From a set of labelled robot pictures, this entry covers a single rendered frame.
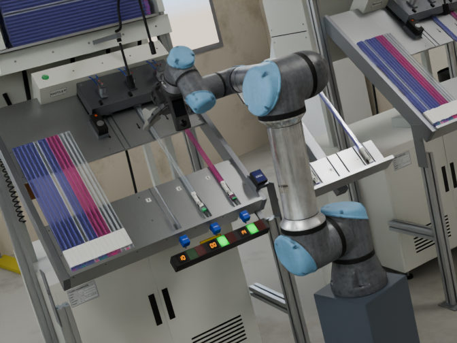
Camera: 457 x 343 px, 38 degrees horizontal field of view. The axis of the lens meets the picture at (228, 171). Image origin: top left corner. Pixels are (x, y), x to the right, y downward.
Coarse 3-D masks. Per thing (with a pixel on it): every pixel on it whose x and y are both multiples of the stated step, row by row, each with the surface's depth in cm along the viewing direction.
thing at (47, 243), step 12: (0, 144) 214; (0, 156) 217; (12, 168) 209; (12, 180) 211; (24, 192) 205; (24, 204) 205; (36, 216) 200; (36, 228) 200; (48, 240) 195; (48, 252) 195; (60, 264) 191; (60, 276) 190
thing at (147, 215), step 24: (216, 168) 224; (144, 192) 213; (168, 192) 214; (216, 192) 217; (240, 192) 219; (120, 216) 206; (144, 216) 207; (168, 216) 209; (192, 216) 210; (144, 240) 202
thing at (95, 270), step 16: (240, 208) 213; (256, 208) 219; (192, 224) 206; (208, 224) 209; (224, 224) 215; (160, 240) 201; (176, 240) 206; (112, 256) 194; (128, 256) 197; (144, 256) 203; (80, 272) 190; (96, 272) 194
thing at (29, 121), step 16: (0, 112) 224; (16, 112) 225; (32, 112) 226; (48, 112) 228; (64, 112) 229; (80, 112) 230; (112, 112) 232; (128, 112) 233; (0, 128) 220; (16, 128) 221; (32, 128) 222; (48, 128) 223; (64, 128) 224; (80, 128) 225; (112, 128) 227; (128, 128) 229; (160, 128) 231; (192, 128) 234; (16, 144) 217; (80, 144) 221; (96, 144) 222; (112, 144) 223; (128, 144) 224; (16, 160) 213; (96, 160) 219
